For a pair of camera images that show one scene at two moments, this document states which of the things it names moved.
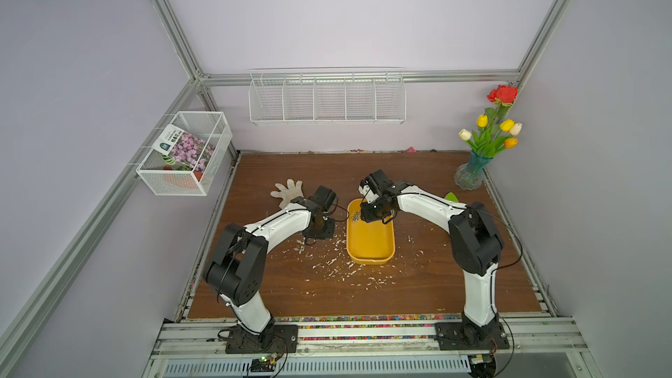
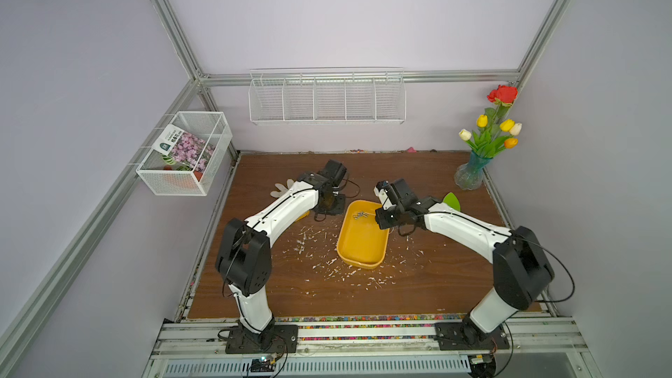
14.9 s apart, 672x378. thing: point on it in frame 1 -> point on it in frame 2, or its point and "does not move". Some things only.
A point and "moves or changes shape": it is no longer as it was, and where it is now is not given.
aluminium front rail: (537, 349) does not move
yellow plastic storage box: (372, 242) moves or changes shape
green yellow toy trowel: (451, 197) does not move
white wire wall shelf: (332, 95) does not move
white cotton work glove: (288, 193) does not move
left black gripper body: (325, 229) -> (336, 205)
